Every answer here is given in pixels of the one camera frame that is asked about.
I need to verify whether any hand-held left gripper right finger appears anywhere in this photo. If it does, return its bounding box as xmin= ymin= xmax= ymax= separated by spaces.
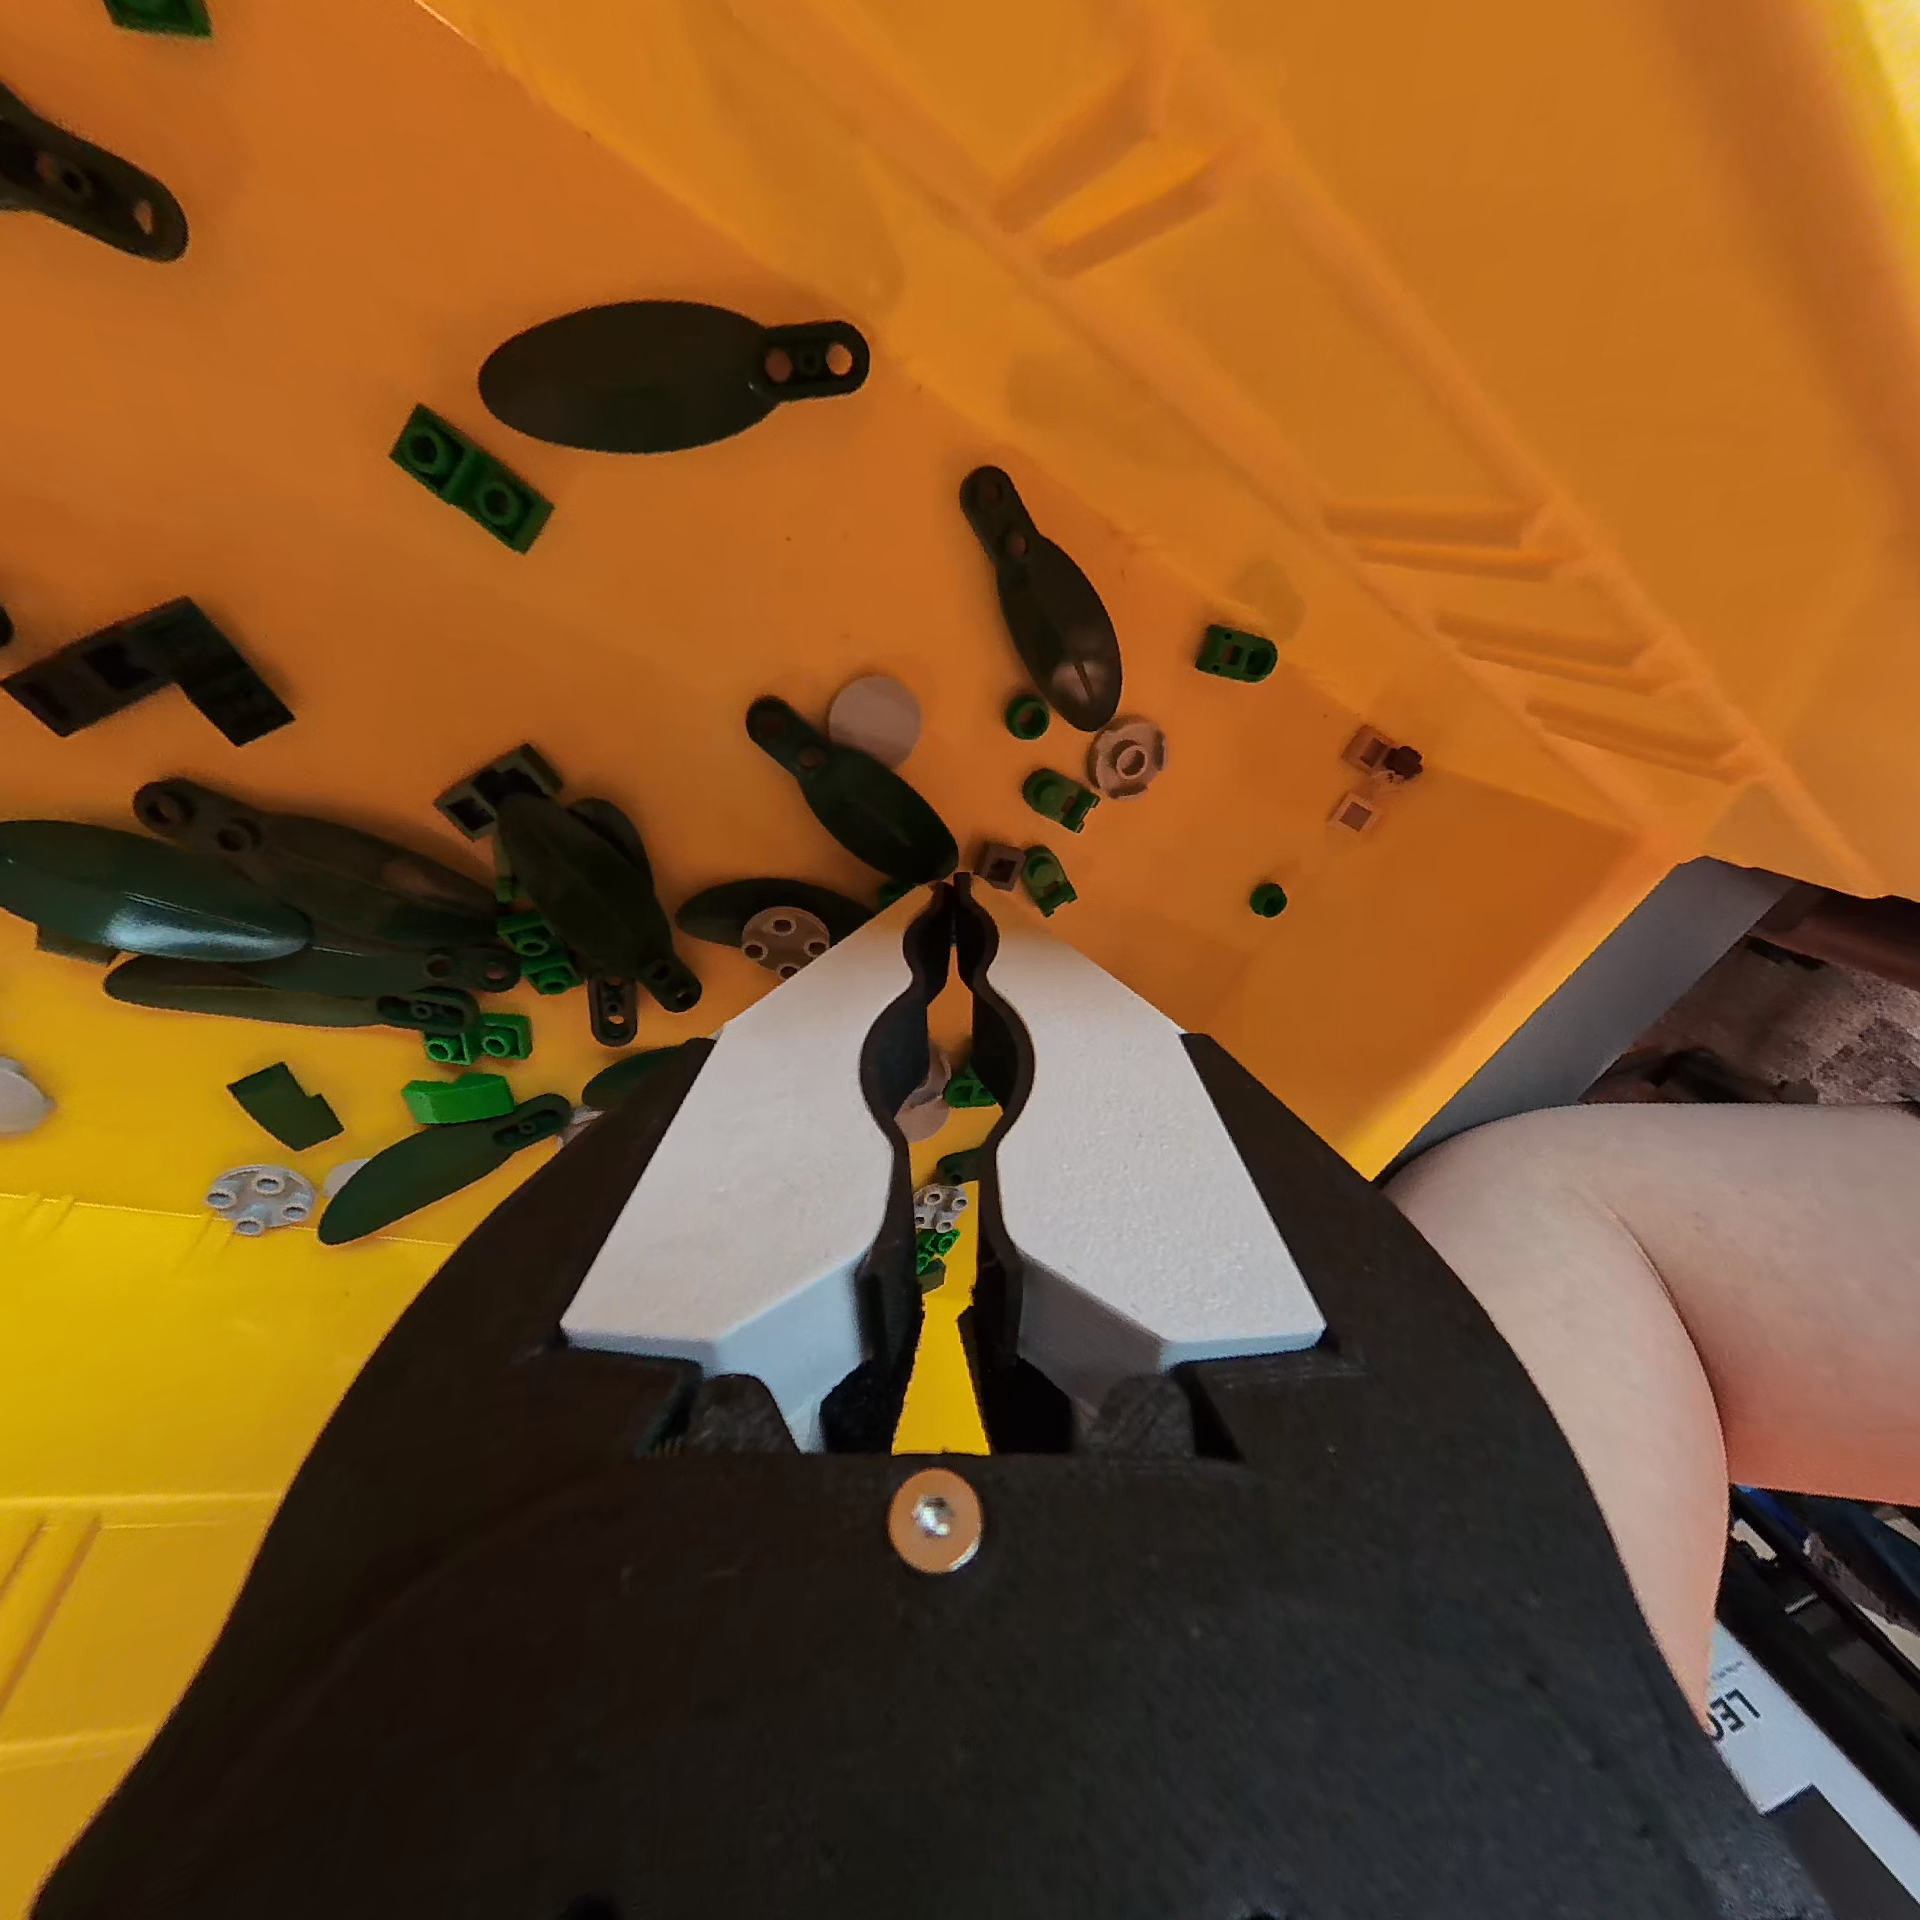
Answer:
xmin=950 ymin=879 xmax=1328 ymax=1455

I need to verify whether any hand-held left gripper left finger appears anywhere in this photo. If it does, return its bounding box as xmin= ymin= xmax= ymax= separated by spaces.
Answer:
xmin=562 ymin=879 xmax=963 ymax=1455

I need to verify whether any yellow plastic bin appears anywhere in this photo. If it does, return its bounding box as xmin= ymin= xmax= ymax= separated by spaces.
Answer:
xmin=0 ymin=0 xmax=1920 ymax=1895

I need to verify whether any dark green lego slope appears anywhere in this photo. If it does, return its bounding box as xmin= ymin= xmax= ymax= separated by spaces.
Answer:
xmin=226 ymin=1061 xmax=346 ymax=1154

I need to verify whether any grey round lego tile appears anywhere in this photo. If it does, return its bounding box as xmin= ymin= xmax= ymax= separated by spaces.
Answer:
xmin=827 ymin=673 xmax=924 ymax=768

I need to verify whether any green two-stud lego plate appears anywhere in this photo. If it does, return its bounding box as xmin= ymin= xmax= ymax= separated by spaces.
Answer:
xmin=391 ymin=402 xmax=555 ymax=555

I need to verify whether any large dark green lego leaf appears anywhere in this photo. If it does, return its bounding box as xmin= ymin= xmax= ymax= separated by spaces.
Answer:
xmin=478 ymin=299 xmax=872 ymax=456

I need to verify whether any pile of dark green leaves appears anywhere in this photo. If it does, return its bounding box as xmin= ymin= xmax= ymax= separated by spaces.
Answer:
xmin=0 ymin=778 xmax=703 ymax=1051

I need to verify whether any person's leg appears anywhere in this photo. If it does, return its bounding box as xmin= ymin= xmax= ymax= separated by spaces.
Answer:
xmin=1379 ymin=1101 xmax=1920 ymax=1728

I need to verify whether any white printed box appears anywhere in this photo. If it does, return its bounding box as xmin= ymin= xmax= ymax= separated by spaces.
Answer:
xmin=1701 ymin=1626 xmax=1920 ymax=1819

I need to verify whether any small dark green lego bracket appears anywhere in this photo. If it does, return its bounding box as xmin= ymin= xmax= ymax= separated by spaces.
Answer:
xmin=431 ymin=743 xmax=567 ymax=843

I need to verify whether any dark angled lego bracket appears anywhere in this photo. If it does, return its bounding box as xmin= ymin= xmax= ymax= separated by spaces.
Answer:
xmin=0 ymin=596 xmax=296 ymax=751

